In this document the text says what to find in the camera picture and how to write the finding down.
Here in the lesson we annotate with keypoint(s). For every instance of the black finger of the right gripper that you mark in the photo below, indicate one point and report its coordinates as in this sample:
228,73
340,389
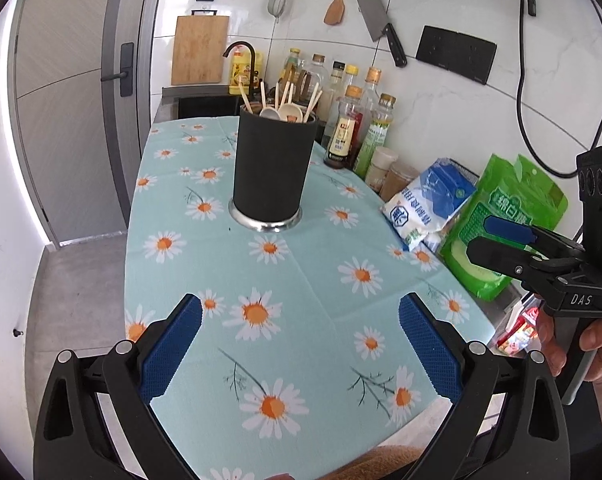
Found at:
523,266

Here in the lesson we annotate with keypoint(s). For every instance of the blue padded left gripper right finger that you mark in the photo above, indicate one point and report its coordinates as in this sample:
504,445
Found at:
436,344

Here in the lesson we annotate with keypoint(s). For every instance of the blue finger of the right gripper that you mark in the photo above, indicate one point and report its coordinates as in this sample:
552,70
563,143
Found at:
547,243

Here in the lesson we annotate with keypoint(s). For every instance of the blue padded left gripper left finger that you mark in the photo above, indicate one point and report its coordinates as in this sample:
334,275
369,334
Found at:
164,346

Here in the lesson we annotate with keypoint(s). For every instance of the wooden chopstick pair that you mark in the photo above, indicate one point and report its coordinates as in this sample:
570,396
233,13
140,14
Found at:
317,86
316,96

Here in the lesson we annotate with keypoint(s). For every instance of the cream spoon orange handle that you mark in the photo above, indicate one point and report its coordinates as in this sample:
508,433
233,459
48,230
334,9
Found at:
291,112

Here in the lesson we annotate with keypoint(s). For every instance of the white ceramic soup spoon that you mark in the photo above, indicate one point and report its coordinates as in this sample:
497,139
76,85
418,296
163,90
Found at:
270,113

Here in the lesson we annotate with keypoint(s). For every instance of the black kitchen faucet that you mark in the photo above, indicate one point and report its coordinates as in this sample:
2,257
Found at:
227,54

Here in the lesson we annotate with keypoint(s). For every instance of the green sugar bag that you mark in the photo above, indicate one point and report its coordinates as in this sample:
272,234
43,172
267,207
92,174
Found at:
509,197

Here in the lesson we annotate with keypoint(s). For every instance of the blue white salt bag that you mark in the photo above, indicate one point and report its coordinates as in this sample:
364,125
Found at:
429,203

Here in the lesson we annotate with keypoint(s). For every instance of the brown spice jar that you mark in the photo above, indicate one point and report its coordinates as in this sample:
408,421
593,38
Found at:
399,176

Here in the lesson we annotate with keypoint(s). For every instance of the daisy print blue tablecloth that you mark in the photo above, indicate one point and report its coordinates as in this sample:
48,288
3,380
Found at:
300,365

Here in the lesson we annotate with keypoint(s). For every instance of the clear spice jar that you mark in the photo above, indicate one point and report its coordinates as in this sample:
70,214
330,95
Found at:
383,158

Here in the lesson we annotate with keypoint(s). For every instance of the green label bottle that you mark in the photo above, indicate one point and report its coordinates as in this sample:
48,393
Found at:
381,119

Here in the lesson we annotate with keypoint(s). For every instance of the dark soy sauce bottle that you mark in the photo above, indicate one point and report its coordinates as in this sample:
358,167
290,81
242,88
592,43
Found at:
347,125

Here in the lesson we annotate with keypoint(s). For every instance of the black cylindrical utensil holder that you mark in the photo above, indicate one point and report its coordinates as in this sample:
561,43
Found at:
271,164

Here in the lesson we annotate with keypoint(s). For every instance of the clear bottle gold cap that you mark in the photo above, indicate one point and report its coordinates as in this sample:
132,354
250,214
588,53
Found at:
314,74

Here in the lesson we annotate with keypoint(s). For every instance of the yellow cooking oil bottle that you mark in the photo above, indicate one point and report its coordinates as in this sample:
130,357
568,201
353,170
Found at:
241,59

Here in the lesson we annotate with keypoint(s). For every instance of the wooden cutting board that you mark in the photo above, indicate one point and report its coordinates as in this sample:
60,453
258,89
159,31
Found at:
199,43

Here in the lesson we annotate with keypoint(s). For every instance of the grey door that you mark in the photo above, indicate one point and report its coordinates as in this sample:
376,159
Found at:
78,141

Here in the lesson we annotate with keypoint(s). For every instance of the black wall socket panel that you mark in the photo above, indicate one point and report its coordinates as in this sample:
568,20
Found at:
461,54

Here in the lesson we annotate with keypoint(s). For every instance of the cleaver knife on wall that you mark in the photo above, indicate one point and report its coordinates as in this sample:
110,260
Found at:
379,25

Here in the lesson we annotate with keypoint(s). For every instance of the wooden spatula on wall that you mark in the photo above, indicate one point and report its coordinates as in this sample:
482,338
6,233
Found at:
334,13

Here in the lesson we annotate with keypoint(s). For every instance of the black door handle lock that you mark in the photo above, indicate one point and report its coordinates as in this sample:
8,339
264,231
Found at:
125,70

